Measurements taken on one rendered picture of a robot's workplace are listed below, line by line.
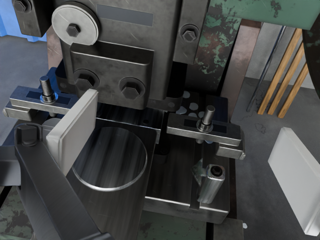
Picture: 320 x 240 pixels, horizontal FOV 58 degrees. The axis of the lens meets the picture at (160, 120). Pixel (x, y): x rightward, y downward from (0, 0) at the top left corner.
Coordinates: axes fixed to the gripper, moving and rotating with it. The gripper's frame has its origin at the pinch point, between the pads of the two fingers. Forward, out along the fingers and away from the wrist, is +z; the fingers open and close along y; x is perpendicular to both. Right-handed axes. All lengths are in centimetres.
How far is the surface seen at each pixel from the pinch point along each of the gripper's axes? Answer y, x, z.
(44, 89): -24.1, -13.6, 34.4
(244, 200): 45, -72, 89
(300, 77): 68, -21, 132
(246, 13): 4.1, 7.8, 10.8
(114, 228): -4.9, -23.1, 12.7
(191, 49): 0.2, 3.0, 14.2
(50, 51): -33, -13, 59
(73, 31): -13.4, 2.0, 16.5
